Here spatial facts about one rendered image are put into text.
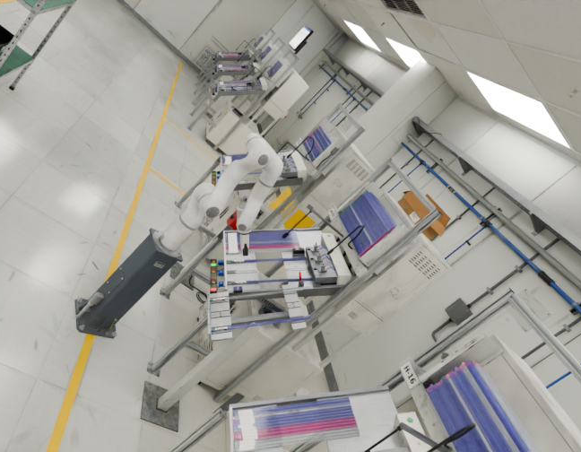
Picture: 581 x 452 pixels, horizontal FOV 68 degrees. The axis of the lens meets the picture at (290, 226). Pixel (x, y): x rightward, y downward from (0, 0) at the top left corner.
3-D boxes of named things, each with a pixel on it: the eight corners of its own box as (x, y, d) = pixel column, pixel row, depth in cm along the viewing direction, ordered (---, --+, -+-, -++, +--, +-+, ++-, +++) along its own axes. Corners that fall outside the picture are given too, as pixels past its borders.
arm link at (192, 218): (180, 224, 232) (210, 194, 225) (176, 204, 245) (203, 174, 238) (198, 233, 240) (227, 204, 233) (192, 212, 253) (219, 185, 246)
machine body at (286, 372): (189, 384, 285) (254, 327, 268) (194, 312, 344) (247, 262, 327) (262, 419, 314) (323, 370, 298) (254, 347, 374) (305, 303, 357)
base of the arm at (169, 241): (155, 250, 232) (177, 228, 227) (150, 227, 244) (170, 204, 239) (183, 261, 246) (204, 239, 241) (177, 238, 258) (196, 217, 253)
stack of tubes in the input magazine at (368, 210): (359, 256, 257) (394, 226, 249) (338, 214, 300) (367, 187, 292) (372, 267, 262) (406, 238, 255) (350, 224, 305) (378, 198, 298)
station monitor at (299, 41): (292, 51, 642) (312, 30, 631) (286, 45, 691) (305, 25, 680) (299, 58, 648) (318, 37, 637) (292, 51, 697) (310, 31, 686)
